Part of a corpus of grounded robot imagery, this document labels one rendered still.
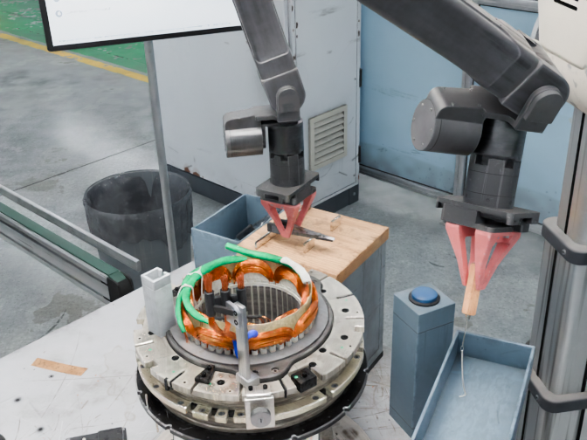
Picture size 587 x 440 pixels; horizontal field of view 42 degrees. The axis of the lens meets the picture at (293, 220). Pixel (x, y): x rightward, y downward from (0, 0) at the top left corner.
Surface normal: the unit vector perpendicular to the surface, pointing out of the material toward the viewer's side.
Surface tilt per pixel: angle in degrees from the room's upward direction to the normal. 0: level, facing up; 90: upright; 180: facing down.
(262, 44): 83
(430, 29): 111
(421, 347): 90
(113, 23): 83
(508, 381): 0
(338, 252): 0
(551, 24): 90
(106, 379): 0
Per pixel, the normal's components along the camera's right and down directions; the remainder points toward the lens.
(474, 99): 0.19, -0.71
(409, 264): -0.03, -0.89
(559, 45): -0.98, 0.11
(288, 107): 0.17, 0.45
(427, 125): -0.95, -0.07
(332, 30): 0.73, 0.30
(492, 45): 0.11, 0.63
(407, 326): -0.89, 0.23
